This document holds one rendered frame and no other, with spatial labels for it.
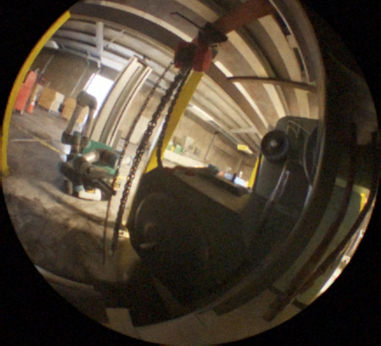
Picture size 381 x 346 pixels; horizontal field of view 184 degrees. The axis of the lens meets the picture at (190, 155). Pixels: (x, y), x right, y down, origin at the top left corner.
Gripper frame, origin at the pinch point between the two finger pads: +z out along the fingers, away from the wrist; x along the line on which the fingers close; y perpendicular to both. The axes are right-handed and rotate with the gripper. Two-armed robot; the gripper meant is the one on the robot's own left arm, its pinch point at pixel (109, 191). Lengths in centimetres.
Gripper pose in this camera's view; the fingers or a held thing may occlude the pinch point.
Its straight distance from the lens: 52.1
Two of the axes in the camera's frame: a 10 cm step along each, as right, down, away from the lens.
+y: 4.1, -9.1, 0.0
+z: 9.0, 4.0, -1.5
